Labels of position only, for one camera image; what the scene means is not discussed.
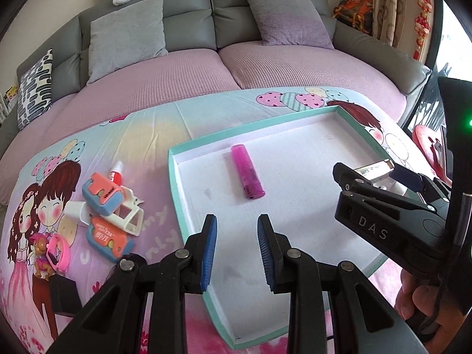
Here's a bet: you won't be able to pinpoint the pink wristband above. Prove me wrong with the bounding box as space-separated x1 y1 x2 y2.
46 234 71 274

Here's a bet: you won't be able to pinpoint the orange blue toy knife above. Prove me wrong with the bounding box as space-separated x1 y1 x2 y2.
86 217 135 263
82 173 124 217

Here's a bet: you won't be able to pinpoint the pink puppy toy figure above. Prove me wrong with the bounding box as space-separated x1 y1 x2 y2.
30 232 54 281

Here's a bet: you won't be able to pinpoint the pink lighter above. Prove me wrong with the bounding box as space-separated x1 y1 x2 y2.
230 144 265 200

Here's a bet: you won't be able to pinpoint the white hair claw clip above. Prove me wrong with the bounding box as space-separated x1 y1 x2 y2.
105 186 144 237

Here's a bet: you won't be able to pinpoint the white charger adapter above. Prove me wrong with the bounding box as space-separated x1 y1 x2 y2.
64 201 92 226

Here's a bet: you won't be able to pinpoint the red glue bottle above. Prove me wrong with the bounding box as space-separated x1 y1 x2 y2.
108 161 124 186

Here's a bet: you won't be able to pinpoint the gold black patterned lighter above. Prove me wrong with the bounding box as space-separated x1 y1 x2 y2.
354 159 394 183

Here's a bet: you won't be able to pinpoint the right hand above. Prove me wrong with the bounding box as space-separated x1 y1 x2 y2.
394 269 465 340

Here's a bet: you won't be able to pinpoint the teal white tray box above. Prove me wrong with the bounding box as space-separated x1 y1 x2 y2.
169 106 387 349

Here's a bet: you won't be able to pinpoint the cartoon couple table cloth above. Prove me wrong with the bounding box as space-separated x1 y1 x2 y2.
1 86 434 353

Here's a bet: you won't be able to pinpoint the red hanging ornament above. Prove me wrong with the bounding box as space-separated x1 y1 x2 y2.
413 0 434 62

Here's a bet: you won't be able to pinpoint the orange decorative item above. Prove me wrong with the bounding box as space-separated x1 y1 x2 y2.
333 0 373 36

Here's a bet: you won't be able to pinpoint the purple grey cushion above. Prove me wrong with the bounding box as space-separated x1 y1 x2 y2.
246 0 334 50

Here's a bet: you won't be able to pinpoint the grey sofa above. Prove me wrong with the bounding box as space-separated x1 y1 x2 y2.
0 0 432 148

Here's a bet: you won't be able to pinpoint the pink sofa seat cover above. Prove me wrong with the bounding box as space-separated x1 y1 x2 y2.
0 40 409 207

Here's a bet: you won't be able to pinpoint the books beside sofa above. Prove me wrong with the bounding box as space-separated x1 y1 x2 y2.
0 86 18 122

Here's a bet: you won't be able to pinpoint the patterned black white cushion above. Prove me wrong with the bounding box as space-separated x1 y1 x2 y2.
17 49 54 130

